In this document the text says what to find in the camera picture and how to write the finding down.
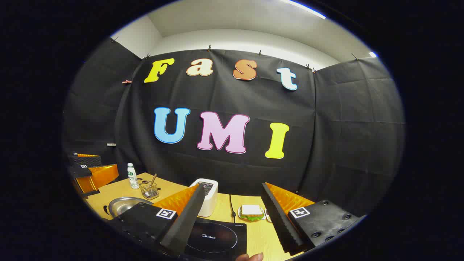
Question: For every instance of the white toaster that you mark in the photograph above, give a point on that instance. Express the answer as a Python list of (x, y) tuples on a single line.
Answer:
[(210, 203)]

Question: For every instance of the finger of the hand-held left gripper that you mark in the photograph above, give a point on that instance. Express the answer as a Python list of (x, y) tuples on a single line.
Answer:
[(99, 175), (85, 160)]

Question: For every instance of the white divided dish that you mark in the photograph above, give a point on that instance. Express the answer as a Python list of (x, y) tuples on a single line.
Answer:
[(268, 216)]

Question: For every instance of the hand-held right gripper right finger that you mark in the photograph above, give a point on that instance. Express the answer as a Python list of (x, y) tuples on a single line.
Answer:
[(281, 224)]

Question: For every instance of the white drink bottle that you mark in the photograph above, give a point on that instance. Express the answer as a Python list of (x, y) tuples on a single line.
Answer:
[(133, 177)]

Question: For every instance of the black induction cooktop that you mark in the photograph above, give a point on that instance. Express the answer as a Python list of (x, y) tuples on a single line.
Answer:
[(217, 237)]

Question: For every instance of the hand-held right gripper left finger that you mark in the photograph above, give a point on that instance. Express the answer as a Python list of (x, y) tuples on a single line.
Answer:
[(188, 221)]

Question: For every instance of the stainless steel pot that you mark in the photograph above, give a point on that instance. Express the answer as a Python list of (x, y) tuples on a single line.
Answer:
[(125, 204)]

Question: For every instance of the lettuce sandwich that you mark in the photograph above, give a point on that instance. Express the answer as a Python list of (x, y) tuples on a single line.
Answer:
[(252, 211)]

